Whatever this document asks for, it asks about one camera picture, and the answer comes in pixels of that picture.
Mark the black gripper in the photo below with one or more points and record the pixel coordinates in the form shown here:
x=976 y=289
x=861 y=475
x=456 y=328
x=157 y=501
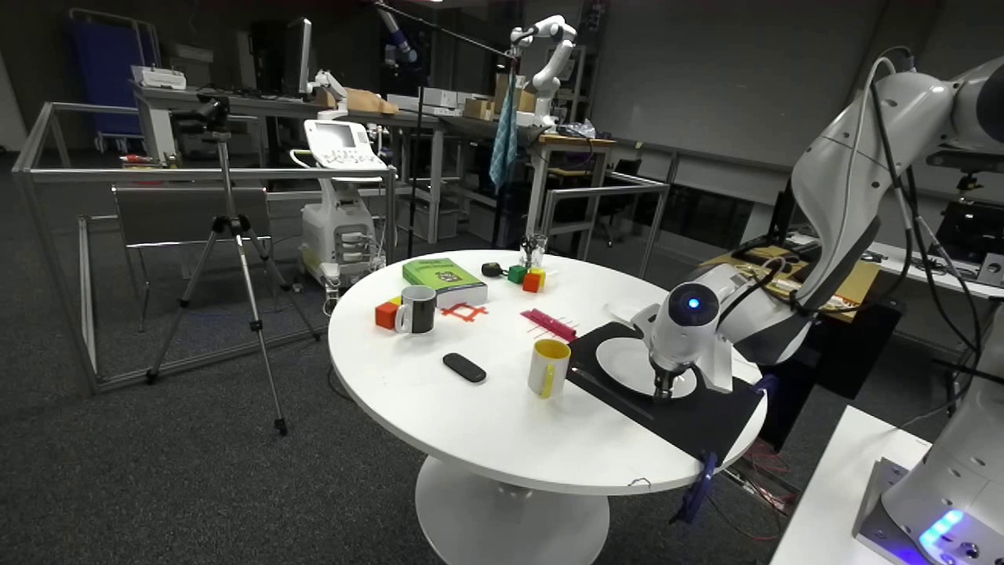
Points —
x=663 y=367

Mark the white round plate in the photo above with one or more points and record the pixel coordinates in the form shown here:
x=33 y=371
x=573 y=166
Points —
x=622 y=366

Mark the small white background robot arm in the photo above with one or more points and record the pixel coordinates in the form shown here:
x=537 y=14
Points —
x=549 y=64

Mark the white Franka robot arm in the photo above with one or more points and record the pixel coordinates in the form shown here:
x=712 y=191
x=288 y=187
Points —
x=834 y=176

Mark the black placemat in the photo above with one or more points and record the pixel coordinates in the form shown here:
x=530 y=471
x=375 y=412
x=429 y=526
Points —
x=709 y=419

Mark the blue plastic clamp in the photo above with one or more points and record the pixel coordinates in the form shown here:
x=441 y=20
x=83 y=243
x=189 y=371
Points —
x=771 y=383
x=694 y=489

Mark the yellow mug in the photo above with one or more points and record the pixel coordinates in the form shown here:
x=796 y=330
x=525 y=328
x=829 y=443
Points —
x=546 y=367

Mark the red marker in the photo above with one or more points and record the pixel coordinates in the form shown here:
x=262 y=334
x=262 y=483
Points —
x=549 y=323

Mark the red cup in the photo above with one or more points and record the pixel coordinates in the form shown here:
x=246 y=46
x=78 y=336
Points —
x=533 y=280

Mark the clear glass holding pens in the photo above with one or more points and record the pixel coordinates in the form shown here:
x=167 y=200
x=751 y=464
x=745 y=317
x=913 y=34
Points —
x=533 y=252

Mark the white robot mounting table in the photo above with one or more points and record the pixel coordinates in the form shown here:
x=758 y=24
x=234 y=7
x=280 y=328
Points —
x=834 y=489

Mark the black oval remote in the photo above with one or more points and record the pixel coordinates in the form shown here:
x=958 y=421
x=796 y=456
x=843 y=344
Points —
x=462 y=367

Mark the grey metal railing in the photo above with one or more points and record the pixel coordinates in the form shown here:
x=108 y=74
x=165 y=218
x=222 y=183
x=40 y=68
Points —
x=596 y=188

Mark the small black oval object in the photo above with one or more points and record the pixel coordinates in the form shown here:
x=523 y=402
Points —
x=489 y=268

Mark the wooden desk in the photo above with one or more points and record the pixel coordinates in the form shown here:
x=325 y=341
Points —
x=850 y=285

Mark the green book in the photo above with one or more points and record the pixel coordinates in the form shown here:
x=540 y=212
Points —
x=443 y=277

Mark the black white mug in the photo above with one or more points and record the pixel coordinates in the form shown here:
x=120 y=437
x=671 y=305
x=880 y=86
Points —
x=422 y=313

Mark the orange yellow cube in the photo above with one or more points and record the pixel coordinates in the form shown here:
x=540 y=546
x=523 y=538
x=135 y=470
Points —
x=386 y=314

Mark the blue hanging cloth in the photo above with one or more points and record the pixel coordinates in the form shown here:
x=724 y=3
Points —
x=503 y=141

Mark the white cluttered desk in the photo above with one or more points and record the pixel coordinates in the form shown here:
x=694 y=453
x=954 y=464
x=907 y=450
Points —
x=435 y=176

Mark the white equipment cart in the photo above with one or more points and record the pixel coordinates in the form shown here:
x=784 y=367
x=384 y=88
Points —
x=340 y=237

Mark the black boom stand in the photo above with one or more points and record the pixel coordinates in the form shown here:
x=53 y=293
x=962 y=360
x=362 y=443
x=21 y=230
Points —
x=418 y=125

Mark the grey office chair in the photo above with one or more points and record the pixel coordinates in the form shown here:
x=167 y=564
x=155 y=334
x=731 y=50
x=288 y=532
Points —
x=189 y=215

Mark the blue panel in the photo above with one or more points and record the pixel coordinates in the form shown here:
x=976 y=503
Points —
x=104 y=64

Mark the round white pedestal table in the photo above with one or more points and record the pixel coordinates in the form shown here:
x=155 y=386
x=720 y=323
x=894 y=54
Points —
x=489 y=419

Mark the robot base plate blue lights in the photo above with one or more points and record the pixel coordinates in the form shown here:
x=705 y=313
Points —
x=899 y=505

